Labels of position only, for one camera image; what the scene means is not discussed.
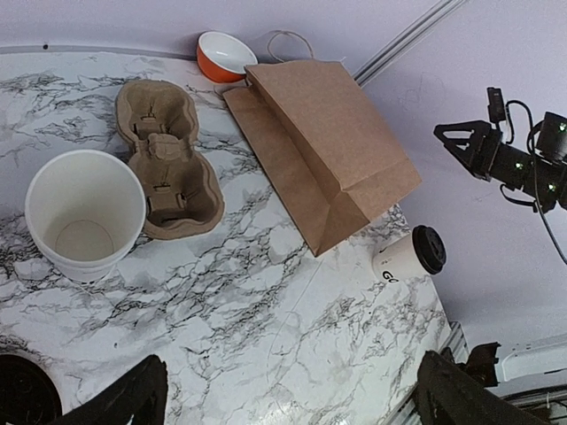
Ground orange white bowl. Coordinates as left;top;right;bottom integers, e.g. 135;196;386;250
197;31;258;83

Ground black plastic cup lid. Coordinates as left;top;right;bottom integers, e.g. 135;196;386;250
1;354;62;424

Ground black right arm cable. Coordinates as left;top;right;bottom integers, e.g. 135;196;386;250
500;99;567;267

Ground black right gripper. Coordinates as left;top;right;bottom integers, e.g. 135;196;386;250
433;112;566;213

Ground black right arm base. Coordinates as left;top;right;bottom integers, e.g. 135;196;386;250
441;342;501;388

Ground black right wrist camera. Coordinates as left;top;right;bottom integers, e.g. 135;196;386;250
486;87;507;126

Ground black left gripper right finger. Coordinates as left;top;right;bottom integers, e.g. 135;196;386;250
416;351;543;425

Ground brown cardboard cup carrier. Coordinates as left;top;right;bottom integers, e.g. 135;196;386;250
115;80;225;240

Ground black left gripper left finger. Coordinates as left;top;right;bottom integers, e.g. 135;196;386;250
53;354;168;425

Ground brown paper takeout bag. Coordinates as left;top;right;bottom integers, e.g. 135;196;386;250
223;58;421;256

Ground white paper cups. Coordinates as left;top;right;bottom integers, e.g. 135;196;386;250
25;150;146;282

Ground right rear aluminium post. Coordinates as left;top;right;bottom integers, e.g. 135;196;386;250
353;0;468;88

